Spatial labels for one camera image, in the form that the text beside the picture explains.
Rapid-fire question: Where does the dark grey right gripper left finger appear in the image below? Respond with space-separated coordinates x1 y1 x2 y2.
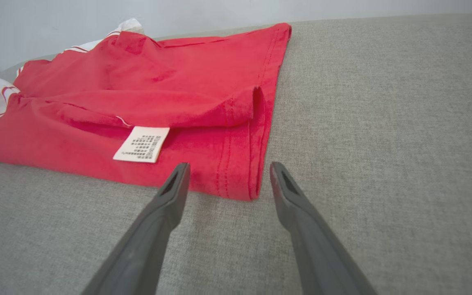
82 162 191 295

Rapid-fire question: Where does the red basketball jersey number 23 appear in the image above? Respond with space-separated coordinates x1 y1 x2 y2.
0 18 293 202

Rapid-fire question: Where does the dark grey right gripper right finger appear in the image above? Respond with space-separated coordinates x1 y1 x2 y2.
269 161 378 295

